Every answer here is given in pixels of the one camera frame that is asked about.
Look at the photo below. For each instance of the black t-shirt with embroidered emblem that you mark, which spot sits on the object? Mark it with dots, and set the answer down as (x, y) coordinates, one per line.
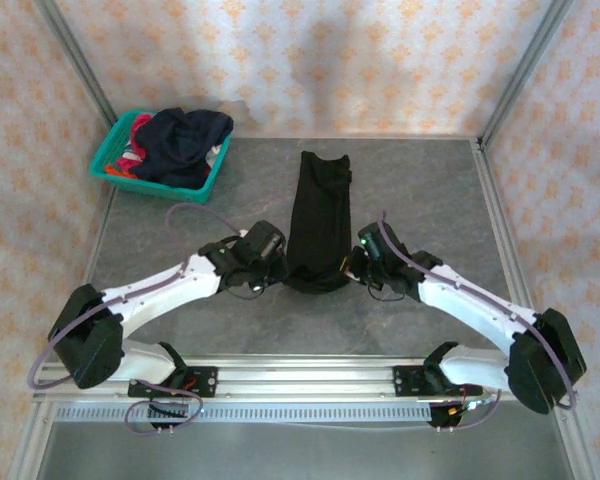
(320, 225)

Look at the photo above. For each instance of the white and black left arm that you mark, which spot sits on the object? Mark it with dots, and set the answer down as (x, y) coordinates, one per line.
(170, 290)

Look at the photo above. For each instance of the white garment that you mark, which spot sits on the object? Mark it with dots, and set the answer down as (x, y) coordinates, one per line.
(213, 157)

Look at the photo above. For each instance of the teal plastic basket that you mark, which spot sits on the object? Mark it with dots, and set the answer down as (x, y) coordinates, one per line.
(170, 193)

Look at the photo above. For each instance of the navy blue garment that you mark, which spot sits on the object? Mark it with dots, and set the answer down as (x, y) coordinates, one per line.
(180, 140)

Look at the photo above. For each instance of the red and pink garment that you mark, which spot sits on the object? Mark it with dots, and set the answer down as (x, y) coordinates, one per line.
(130, 162)

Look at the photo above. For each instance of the orange garment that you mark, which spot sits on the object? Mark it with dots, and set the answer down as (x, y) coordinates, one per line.
(115, 171)

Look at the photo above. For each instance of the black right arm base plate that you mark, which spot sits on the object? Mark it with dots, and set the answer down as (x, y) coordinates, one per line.
(405, 382)

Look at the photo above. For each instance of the aluminium side frame rail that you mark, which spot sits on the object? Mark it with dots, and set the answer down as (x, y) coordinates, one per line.
(495, 210)

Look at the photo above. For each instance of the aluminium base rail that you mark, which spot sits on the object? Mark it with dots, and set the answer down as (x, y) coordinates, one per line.
(305, 380)

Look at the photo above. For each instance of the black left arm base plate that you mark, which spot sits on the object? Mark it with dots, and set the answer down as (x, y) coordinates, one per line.
(205, 381)

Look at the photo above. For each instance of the aluminium frame post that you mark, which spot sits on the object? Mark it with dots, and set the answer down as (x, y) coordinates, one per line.
(525, 60)
(75, 55)

